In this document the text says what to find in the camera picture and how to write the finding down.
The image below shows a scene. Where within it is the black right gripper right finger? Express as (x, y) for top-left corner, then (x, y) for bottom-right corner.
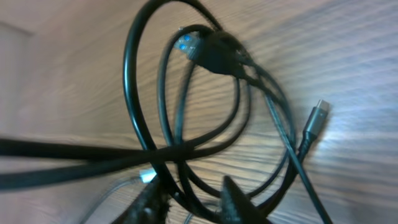
(220, 176), (271, 224)

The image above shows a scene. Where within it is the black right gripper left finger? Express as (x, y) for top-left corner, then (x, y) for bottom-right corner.
(112, 177), (170, 224)

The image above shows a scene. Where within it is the braided black USB-C cable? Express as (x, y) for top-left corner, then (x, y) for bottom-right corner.
(264, 93), (333, 224)

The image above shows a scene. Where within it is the thick black USB-A cable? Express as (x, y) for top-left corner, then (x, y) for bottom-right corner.
(0, 0), (259, 224)

